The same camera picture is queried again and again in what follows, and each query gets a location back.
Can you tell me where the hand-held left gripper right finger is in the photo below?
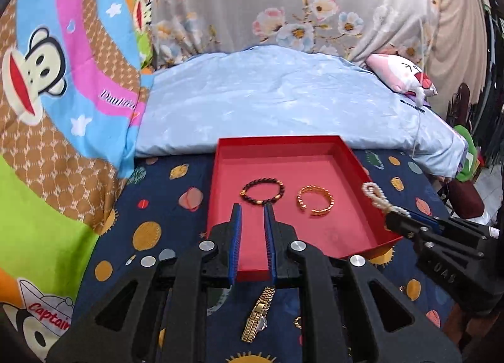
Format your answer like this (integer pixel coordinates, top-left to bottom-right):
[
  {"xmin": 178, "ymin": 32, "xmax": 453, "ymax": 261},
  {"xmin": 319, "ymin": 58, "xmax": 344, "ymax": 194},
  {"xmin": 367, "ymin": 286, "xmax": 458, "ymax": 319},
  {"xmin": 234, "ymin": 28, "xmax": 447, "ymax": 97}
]
[{"xmin": 263, "ymin": 203, "xmax": 463, "ymax": 363}]

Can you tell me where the gold wristwatch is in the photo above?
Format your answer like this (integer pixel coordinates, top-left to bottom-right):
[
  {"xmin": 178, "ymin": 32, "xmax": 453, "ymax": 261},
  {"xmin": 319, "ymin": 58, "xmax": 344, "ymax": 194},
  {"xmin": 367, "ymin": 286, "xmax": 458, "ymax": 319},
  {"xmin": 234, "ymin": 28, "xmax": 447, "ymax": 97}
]
[{"xmin": 241, "ymin": 286, "xmax": 276, "ymax": 344}]

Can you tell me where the gold bangle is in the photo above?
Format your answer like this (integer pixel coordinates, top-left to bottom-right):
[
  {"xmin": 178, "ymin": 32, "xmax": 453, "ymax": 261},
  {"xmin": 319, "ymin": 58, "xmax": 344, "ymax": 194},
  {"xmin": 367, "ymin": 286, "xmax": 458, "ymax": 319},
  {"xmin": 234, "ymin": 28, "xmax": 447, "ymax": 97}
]
[{"xmin": 296, "ymin": 185, "xmax": 335, "ymax": 217}]

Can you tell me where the dark metal chair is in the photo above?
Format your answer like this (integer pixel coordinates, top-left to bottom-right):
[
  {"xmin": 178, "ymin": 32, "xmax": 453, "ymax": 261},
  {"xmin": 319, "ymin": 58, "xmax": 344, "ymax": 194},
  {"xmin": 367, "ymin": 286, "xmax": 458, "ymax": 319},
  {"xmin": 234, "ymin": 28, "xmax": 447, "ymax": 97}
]
[{"xmin": 453, "ymin": 83, "xmax": 473, "ymax": 123}]

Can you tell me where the beige curtain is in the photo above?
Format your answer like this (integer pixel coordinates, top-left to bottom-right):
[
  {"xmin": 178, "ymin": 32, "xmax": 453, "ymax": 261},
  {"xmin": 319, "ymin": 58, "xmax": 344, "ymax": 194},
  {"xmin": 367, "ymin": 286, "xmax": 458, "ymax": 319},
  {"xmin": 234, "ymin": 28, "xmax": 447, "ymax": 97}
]
[{"xmin": 427, "ymin": 0, "xmax": 493, "ymax": 120}]

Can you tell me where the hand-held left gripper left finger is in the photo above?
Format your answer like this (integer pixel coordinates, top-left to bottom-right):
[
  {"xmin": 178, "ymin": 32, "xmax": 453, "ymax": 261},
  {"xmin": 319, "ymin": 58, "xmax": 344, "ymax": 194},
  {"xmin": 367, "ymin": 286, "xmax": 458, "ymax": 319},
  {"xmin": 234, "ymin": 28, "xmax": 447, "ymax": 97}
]
[{"xmin": 46, "ymin": 203, "xmax": 242, "ymax": 363}]

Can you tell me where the red cardboard box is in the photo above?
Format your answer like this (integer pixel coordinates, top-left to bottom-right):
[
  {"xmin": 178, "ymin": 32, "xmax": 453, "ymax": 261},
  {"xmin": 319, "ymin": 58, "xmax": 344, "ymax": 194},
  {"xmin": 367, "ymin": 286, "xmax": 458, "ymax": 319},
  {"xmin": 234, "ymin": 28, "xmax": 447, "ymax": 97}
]
[{"xmin": 207, "ymin": 135, "xmax": 404, "ymax": 283}]

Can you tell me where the monkey printed blanket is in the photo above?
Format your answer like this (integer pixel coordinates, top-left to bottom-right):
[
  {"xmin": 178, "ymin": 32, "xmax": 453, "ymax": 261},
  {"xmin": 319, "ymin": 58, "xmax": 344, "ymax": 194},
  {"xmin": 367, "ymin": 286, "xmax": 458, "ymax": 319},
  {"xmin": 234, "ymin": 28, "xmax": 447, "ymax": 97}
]
[{"xmin": 0, "ymin": 0, "xmax": 156, "ymax": 352}]

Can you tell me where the navy planet bedsheet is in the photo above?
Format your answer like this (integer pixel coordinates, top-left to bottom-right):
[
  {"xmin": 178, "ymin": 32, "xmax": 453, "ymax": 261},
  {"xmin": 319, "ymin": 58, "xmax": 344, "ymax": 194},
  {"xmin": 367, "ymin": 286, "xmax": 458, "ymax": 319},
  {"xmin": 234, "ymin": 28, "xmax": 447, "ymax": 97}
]
[{"xmin": 73, "ymin": 148, "xmax": 473, "ymax": 363}]

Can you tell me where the dark beaded bracelet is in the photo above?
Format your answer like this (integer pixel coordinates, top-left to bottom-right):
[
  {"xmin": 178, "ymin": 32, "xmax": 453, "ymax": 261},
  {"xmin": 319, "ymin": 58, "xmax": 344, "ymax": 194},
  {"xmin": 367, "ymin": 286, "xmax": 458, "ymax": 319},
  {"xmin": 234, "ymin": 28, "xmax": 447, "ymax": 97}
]
[{"xmin": 241, "ymin": 179, "xmax": 285, "ymax": 207}]

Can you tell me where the light blue blanket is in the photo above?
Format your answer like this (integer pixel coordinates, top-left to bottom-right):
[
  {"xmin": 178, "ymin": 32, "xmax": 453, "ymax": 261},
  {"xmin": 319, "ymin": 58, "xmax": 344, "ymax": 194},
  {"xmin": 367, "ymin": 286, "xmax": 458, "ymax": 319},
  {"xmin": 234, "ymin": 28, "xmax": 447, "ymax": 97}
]
[{"xmin": 134, "ymin": 46, "xmax": 469, "ymax": 180}]

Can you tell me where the maroon stool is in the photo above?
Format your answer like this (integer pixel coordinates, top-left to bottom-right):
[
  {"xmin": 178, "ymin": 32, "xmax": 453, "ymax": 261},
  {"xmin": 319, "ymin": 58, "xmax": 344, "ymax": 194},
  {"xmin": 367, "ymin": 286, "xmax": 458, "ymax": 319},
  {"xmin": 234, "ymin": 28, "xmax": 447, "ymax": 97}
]
[{"xmin": 449, "ymin": 180, "xmax": 485, "ymax": 219}]

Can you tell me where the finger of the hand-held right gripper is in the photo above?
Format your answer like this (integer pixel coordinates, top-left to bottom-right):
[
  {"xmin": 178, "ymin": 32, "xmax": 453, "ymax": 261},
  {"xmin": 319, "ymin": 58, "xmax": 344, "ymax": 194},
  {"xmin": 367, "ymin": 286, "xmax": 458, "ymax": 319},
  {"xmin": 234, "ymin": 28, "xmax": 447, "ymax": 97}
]
[
  {"xmin": 402, "ymin": 209, "xmax": 499, "ymax": 240},
  {"xmin": 384, "ymin": 213, "xmax": 487, "ymax": 265}
]

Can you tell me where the pink plush pillow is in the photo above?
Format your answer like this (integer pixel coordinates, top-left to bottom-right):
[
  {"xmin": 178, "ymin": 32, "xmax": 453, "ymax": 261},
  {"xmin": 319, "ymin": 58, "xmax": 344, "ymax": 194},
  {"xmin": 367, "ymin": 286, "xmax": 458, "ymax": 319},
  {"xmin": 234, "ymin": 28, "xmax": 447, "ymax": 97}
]
[{"xmin": 366, "ymin": 52, "xmax": 438, "ymax": 106}]

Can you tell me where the white pearl bracelet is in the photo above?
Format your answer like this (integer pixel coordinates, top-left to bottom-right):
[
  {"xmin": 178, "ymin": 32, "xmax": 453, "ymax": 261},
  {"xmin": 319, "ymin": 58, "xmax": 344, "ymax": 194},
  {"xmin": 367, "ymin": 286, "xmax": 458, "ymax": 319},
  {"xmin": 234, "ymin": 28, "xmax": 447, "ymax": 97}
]
[{"xmin": 361, "ymin": 182, "xmax": 412, "ymax": 217}]

